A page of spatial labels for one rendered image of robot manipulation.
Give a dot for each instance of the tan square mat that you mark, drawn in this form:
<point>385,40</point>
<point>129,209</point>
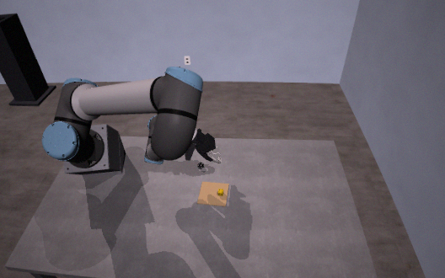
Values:
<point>209,194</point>

